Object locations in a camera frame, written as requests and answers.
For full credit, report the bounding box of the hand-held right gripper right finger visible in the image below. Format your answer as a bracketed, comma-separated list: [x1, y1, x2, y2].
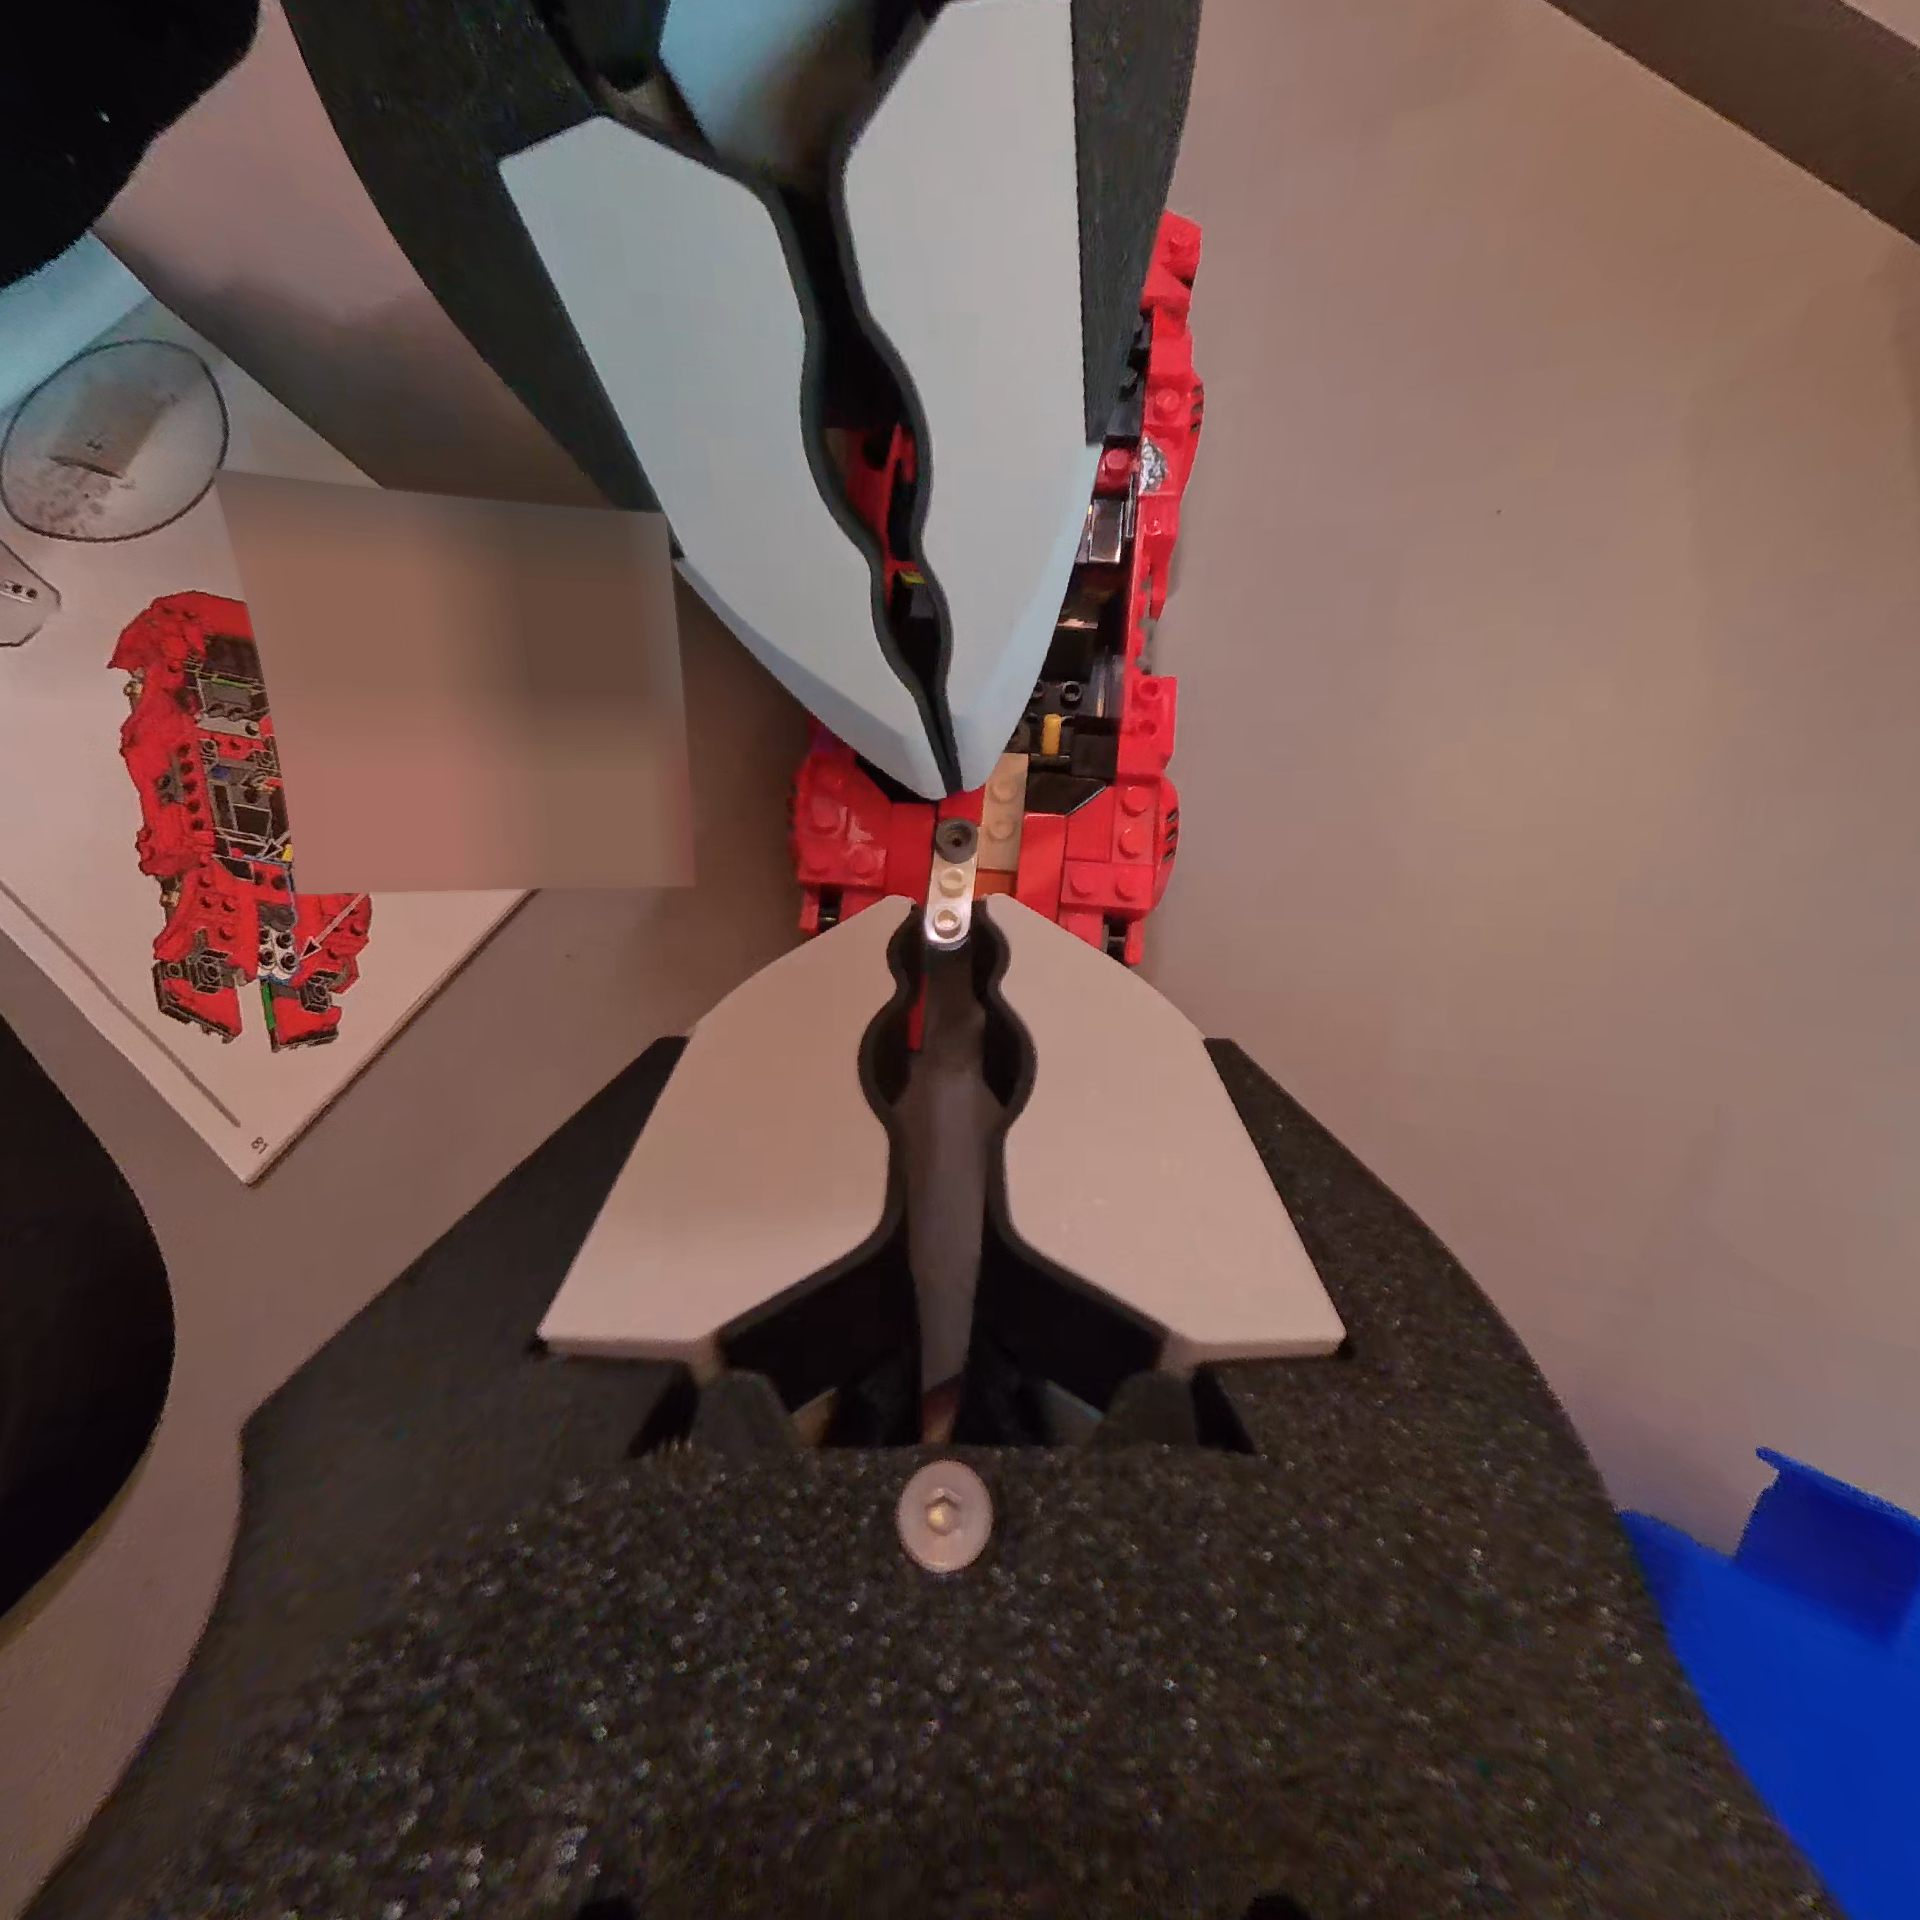
[975, 897, 1346, 1373]

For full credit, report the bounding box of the red toy brick car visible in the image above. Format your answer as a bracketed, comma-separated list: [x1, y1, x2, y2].
[795, 211, 1205, 969]

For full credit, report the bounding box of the clear round plastic lid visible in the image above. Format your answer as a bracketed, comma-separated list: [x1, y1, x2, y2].
[0, 342, 231, 541]

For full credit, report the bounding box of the toy brick instruction booklet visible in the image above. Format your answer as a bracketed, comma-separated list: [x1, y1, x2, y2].
[0, 293, 534, 1187]

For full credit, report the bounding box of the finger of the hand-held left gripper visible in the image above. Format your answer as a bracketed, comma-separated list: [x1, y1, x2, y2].
[661, 0, 1112, 801]
[502, 113, 962, 801]

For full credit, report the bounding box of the black rounded object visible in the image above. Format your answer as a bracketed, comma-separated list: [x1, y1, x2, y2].
[0, 1019, 175, 1622]

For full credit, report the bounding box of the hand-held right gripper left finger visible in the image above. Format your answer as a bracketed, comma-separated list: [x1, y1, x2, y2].
[538, 897, 920, 1373]

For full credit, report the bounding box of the blue plastic bin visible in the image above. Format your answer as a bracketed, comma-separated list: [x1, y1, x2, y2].
[1621, 1448, 1920, 1920]

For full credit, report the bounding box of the white toy beam with pin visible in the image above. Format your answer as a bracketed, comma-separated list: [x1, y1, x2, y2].
[926, 817, 980, 952]

